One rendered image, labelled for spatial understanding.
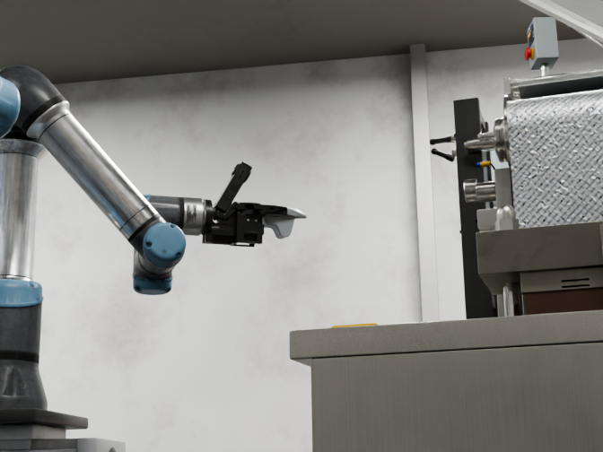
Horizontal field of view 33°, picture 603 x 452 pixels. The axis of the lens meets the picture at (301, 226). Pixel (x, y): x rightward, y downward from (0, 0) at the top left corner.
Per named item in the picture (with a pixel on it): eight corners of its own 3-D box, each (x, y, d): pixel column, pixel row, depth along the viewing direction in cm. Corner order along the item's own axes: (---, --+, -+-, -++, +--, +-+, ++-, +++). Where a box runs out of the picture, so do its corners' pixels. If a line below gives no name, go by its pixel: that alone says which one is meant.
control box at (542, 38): (522, 70, 231) (519, 30, 234) (551, 70, 231) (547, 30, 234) (529, 57, 225) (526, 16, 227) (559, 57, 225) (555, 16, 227)
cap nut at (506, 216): (495, 239, 145) (493, 209, 146) (521, 237, 144) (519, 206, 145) (493, 233, 141) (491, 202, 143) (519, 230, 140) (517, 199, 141)
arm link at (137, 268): (135, 284, 186) (137, 226, 189) (128, 295, 197) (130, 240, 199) (179, 286, 188) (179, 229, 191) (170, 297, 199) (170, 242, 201)
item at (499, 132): (498, 130, 174) (493, 110, 168) (510, 128, 174) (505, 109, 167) (501, 169, 172) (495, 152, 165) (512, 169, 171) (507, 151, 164)
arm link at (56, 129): (24, 32, 181) (205, 238, 181) (23, 57, 191) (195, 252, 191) (-29, 68, 177) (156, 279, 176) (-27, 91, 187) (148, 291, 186)
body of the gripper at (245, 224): (257, 247, 207) (198, 244, 204) (257, 205, 208) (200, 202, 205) (266, 243, 200) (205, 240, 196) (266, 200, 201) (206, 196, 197)
